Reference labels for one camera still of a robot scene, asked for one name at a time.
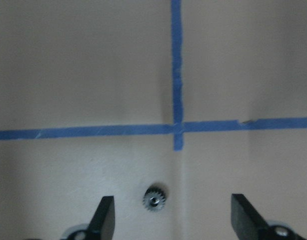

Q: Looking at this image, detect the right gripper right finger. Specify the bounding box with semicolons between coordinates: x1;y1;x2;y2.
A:
230;193;270;240

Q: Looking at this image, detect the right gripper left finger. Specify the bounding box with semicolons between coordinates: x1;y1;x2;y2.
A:
87;196;116;240

